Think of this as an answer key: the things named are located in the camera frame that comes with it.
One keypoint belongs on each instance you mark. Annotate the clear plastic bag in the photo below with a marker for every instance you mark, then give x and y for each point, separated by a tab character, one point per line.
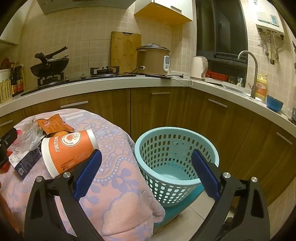
27	139

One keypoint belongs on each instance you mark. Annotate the brown rice cooker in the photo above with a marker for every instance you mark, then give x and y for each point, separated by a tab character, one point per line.
150	61

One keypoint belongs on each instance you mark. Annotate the white water heater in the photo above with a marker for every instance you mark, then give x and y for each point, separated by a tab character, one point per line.
270	20

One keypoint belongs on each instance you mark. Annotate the black frying pan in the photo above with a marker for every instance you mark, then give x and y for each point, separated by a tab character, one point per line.
42	56

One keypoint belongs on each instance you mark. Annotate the bamboo cutting board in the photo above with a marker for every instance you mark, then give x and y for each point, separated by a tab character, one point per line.
124	53

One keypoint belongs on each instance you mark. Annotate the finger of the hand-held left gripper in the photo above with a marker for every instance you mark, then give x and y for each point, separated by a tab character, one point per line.
8	140
3	158

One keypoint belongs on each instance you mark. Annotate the pink floral blanket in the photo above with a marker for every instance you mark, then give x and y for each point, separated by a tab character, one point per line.
115	166

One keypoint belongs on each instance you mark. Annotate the wooden base cabinet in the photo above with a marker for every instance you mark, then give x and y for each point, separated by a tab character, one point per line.
161	111

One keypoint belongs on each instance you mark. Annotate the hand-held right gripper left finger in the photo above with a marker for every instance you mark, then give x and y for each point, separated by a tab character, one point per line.
87	171

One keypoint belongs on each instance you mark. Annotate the white electric kettle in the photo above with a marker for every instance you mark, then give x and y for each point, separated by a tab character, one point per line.
197	68

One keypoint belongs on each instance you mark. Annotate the range hood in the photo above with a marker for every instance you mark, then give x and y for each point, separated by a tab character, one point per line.
69	4

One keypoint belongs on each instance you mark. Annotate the steel sink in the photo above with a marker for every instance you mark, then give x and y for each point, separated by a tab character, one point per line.
231	87

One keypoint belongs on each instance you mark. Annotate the light blue plastic basket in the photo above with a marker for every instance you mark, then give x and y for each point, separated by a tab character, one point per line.
161	180

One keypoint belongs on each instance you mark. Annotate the white digital timer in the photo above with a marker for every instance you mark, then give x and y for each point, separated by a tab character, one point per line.
166	63

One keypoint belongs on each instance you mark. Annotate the red tray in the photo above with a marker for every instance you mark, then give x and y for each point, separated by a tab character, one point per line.
217	75

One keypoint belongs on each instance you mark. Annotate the yellow detergent bottle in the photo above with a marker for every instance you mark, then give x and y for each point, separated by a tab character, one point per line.
261	89

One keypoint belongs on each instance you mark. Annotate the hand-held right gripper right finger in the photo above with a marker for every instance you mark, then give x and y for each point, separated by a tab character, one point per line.
205	176

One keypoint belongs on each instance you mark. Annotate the dark window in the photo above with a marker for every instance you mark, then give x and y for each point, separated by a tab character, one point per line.
222	30

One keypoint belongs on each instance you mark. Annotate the black wok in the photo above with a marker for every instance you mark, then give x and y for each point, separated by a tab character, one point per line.
48	68

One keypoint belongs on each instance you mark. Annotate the dark blue box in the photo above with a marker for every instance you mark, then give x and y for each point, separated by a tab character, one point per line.
25	164

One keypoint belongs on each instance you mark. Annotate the black gas stove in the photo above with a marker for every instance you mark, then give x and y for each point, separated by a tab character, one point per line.
76	80

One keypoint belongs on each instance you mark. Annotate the orange paper cup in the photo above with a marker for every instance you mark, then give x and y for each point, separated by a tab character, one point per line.
67	150

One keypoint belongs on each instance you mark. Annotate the orange white wall cabinet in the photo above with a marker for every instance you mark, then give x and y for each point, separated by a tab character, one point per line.
161	14

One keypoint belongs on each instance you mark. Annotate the dark sauce bottle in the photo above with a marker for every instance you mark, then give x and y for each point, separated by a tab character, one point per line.
13	82
20	80

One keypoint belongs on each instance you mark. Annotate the steel kitchen faucet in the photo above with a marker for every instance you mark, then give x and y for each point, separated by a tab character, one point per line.
254	76

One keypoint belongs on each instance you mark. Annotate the black flat device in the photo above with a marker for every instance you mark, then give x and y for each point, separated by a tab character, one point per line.
158	76

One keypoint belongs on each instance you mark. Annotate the yellow slotted basket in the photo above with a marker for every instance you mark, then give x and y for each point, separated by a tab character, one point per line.
5	91

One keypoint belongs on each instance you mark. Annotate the orange snack packet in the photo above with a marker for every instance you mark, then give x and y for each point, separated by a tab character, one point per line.
54	124

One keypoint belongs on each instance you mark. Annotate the yellow black hanging tool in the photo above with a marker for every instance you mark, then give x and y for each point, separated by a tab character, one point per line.
272	60

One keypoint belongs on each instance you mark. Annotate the white wall socket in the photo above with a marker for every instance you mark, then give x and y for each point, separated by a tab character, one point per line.
261	42

